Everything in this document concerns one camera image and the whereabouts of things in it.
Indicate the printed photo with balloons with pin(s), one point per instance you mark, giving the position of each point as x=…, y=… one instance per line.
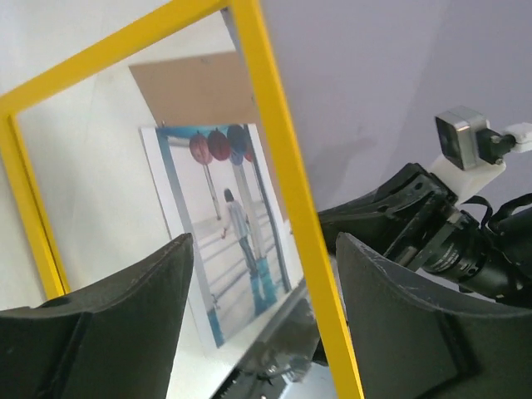
x=213, y=182

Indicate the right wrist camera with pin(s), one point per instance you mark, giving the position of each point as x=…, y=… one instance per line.
x=472, y=154

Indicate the yellow wooden picture frame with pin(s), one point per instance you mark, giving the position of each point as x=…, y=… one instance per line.
x=278, y=126

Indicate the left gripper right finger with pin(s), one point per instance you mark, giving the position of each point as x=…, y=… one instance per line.
x=414, y=338

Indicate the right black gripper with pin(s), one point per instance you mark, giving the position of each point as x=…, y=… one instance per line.
x=414, y=203

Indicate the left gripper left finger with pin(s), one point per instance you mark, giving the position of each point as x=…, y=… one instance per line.
x=115, y=338

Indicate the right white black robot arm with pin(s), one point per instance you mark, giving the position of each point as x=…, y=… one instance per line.
x=491, y=257

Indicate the brown cardboard backing board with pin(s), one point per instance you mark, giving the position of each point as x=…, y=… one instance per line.
x=211, y=89

